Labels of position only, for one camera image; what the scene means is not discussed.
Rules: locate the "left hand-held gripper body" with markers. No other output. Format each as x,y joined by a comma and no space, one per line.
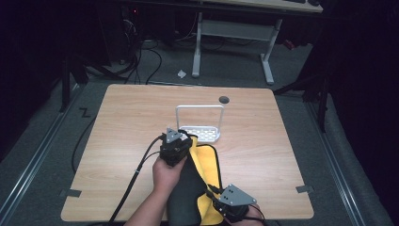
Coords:
174,150

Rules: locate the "white frame desk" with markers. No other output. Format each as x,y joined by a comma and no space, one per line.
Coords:
235,29

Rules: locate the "white paper scrap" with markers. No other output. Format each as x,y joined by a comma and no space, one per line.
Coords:
181,74

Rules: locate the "person's left hand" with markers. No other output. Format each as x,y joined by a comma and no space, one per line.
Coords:
166,177

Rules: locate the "black metal stand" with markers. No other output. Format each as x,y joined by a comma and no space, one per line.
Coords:
322,103
65,84

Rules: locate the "small red object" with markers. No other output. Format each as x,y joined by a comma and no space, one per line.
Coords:
289,44

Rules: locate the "yellow and grey cloth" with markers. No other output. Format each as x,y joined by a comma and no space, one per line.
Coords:
207,166

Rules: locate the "grey tape piece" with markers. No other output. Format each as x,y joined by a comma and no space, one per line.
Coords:
71,193
304,189

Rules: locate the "person's right hand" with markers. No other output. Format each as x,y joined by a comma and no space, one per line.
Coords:
251,219

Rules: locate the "metal floor rail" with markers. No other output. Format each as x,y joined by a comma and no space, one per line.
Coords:
332,160
37,147

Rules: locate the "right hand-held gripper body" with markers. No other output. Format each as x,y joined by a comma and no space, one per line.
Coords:
235,197

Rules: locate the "black zigzag floor tape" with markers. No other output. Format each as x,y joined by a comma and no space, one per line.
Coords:
84,112

